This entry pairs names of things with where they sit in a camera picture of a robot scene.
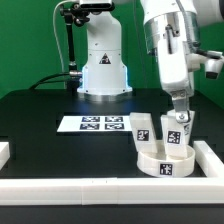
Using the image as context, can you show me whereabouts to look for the white left border rail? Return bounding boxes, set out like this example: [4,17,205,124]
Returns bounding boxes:
[0,142,10,170]

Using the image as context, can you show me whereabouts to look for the white front border rail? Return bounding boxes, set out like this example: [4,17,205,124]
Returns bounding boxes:
[0,178,224,206]

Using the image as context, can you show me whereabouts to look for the white cable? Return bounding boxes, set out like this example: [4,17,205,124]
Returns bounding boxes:
[52,0,74,73]

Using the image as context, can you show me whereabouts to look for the black cables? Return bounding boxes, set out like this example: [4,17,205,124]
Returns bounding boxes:
[29,73,81,90]

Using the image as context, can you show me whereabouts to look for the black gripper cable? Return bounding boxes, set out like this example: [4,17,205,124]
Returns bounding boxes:
[165,24,178,56]

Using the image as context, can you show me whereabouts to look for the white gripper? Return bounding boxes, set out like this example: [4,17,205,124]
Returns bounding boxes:
[157,34,200,123]

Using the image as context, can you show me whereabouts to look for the white round stool seat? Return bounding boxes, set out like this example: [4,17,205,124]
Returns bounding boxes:
[137,140,195,178]

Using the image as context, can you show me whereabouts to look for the white marker sheet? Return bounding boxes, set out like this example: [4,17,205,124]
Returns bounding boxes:
[57,115,131,133]

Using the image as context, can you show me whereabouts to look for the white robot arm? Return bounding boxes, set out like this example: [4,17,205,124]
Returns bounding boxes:
[80,0,224,123]

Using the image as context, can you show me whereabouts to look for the black camera stand pole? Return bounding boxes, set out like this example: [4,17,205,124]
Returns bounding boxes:
[60,3,89,92]

